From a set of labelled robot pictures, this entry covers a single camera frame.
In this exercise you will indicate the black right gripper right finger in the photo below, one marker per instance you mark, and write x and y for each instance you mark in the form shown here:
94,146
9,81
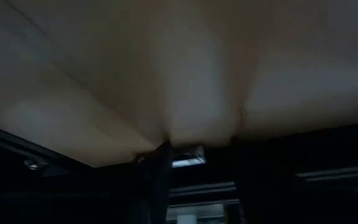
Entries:
259,199

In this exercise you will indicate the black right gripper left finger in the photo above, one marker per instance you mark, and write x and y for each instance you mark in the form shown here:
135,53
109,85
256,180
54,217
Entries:
154,186

